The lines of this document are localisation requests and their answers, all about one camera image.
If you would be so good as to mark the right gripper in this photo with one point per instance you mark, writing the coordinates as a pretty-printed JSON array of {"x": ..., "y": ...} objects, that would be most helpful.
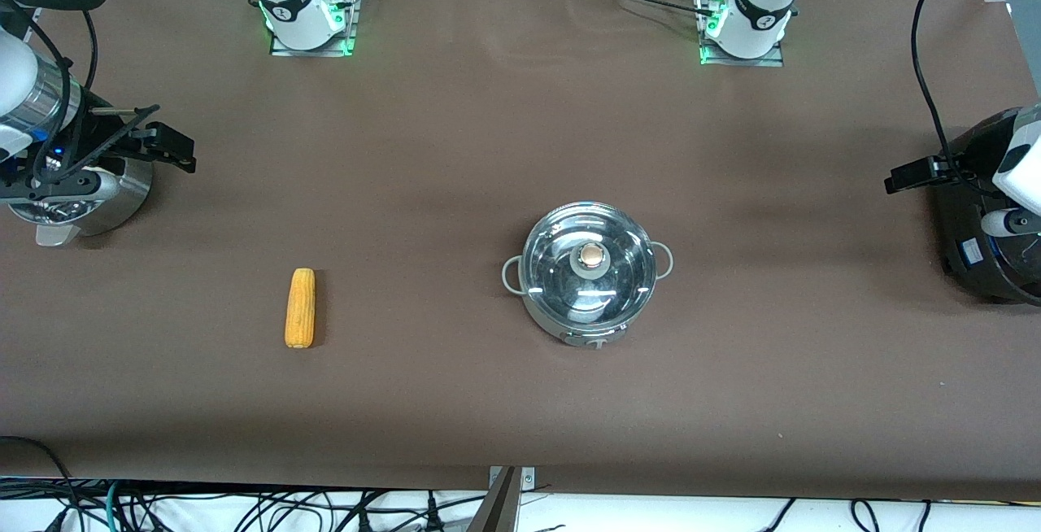
[{"x": 122, "y": 147}]

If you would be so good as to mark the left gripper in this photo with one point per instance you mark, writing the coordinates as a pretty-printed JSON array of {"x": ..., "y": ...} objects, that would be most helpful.
[{"x": 969, "y": 159}]

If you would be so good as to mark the yellow corn cob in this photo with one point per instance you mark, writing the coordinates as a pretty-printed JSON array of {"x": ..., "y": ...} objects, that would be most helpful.
[{"x": 299, "y": 308}]

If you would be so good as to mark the round glass pot lid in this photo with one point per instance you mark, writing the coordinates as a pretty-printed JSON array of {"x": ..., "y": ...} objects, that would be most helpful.
[{"x": 553, "y": 272}]

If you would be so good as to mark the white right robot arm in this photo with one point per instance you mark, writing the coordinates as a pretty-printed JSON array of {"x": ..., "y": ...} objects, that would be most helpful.
[{"x": 293, "y": 3}]

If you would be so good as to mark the stainless steel steamer pot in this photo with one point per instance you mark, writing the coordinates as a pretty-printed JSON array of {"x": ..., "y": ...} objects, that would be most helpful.
[{"x": 130, "y": 207}]

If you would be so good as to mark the grey electric cooking pot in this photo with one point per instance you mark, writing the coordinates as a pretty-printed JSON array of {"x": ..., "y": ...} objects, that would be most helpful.
[{"x": 594, "y": 338}]

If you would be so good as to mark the black rice cooker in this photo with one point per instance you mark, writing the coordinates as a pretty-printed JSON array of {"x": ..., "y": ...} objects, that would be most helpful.
[{"x": 968, "y": 272}]

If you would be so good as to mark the brown table cover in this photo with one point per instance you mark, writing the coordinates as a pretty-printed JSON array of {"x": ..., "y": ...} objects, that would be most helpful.
[{"x": 488, "y": 150}]

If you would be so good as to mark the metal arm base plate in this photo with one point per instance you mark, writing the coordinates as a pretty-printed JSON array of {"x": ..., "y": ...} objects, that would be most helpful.
[
  {"x": 768, "y": 58},
  {"x": 346, "y": 28}
]

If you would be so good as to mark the small metal mounting bracket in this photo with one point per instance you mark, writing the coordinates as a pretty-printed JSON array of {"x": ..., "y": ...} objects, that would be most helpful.
[{"x": 527, "y": 477}]

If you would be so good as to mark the dark camera stand post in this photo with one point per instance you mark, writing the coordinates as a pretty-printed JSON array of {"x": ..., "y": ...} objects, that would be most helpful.
[{"x": 496, "y": 512}]

